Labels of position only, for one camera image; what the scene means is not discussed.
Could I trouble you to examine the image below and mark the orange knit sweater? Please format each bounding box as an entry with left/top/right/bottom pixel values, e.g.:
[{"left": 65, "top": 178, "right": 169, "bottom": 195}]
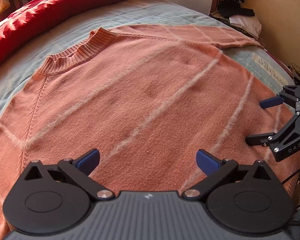
[{"left": 0, "top": 24, "right": 300, "bottom": 239}]

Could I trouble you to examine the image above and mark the white cloth on chair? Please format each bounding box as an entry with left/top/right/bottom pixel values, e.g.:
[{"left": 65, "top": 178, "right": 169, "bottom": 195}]
[{"left": 229, "top": 15, "right": 262, "bottom": 40}]

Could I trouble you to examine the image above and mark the wooden chair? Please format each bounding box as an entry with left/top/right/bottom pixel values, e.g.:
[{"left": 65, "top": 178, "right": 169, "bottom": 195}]
[{"left": 209, "top": 0, "right": 230, "bottom": 19}]

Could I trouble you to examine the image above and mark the blue plaid bed sheet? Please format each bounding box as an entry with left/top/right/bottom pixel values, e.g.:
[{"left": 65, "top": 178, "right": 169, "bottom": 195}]
[{"left": 0, "top": 0, "right": 296, "bottom": 140}]

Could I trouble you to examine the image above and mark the red duvet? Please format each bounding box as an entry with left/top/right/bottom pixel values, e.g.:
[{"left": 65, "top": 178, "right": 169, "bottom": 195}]
[{"left": 0, "top": 0, "right": 125, "bottom": 66}]

